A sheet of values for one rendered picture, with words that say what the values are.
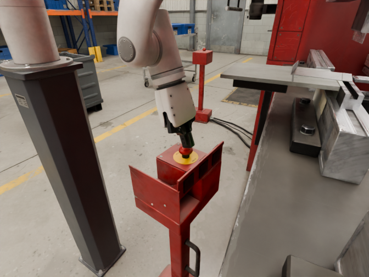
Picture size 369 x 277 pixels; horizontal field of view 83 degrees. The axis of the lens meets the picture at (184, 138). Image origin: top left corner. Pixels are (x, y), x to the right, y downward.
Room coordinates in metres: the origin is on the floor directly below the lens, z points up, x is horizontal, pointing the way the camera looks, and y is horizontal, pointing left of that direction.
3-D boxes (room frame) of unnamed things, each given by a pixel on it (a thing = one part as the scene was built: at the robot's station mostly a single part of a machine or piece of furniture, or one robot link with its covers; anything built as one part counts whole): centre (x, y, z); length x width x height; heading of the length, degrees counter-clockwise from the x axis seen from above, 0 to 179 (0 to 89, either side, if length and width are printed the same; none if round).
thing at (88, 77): (2.58, 1.57, 0.36); 0.80 x 0.60 x 0.72; 149
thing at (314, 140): (0.50, -0.31, 0.89); 0.30 x 0.05 x 0.03; 155
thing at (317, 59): (1.01, -0.62, 0.92); 0.50 x 0.06 x 0.10; 155
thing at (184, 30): (4.21, 0.11, 0.92); 0.50 x 0.36 x 0.18; 59
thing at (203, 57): (2.42, -0.20, 0.41); 0.25 x 0.20 x 0.83; 65
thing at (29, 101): (0.67, 0.45, 0.50); 0.18 x 0.18 x 1.00; 59
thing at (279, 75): (0.58, -0.25, 1.00); 0.26 x 0.18 x 0.01; 65
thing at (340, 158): (0.46, -0.36, 0.92); 0.39 x 0.06 x 0.10; 155
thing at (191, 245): (0.42, -0.03, 0.40); 0.06 x 0.02 x 0.18; 54
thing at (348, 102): (0.48, -0.37, 0.99); 0.20 x 0.03 x 0.03; 155
